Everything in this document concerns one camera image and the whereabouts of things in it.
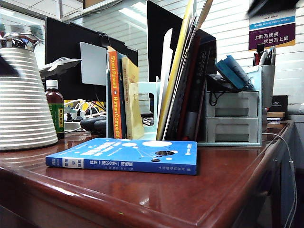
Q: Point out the light blue desk organizer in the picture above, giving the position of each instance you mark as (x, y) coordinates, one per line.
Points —
(147, 91)

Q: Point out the white power strip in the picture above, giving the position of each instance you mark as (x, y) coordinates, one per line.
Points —
(72, 124)

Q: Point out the black book white characters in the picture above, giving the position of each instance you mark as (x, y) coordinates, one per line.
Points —
(202, 78)

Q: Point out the silver monitor mount panel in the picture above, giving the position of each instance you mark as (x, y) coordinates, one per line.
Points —
(92, 64)

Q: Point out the brown bottle green label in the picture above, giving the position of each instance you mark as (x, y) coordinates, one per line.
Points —
(55, 99)

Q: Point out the black red marker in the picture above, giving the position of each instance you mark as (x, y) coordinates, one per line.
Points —
(258, 55)

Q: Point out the white pen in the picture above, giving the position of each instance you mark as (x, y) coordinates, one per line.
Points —
(273, 57)

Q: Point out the blue paperback book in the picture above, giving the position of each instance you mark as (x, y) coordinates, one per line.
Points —
(118, 154)

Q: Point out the black wide monitor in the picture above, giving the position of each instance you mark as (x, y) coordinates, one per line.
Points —
(61, 42)

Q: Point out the light blue booklet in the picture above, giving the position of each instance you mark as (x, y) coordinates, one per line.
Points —
(229, 73)

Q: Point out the black small box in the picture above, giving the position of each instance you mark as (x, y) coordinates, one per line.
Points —
(279, 103)

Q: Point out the wooden flat box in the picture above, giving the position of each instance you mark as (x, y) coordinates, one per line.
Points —
(275, 115)
(275, 125)

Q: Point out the white plastic divider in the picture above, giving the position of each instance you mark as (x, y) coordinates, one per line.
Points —
(166, 59)

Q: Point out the grey model airplane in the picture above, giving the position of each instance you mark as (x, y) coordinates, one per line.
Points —
(59, 65)

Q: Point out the blue white booklet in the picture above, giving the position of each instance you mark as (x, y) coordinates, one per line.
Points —
(240, 69)

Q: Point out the leaning yellow and dark books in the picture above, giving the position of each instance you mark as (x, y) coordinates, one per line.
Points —
(173, 78)

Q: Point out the yellow paperback book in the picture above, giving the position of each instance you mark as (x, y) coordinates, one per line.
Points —
(134, 114)

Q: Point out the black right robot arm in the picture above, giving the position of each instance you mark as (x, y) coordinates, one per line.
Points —
(270, 6)

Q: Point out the black computer mouse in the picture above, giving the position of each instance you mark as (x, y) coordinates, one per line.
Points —
(93, 124)

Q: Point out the orange spine book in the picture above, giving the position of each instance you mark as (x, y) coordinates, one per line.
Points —
(115, 95)

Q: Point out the brown cardboard box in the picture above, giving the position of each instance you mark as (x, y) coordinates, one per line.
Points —
(99, 3)

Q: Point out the beige manila folder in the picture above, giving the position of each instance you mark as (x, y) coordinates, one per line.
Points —
(204, 12)

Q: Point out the dark grey document folder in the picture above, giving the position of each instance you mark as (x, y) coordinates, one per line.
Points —
(183, 90)

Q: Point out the purple white wall poster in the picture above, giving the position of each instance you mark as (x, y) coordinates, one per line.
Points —
(272, 35)

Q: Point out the white ribbed kettle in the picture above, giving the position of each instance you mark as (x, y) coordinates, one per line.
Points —
(23, 107)

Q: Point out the white pen cup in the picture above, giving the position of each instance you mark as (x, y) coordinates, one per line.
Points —
(268, 83)

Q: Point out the grey organizer drawer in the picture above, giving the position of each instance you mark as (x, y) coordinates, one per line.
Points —
(232, 104)
(232, 130)

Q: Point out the red thin book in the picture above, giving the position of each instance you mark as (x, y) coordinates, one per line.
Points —
(190, 90)

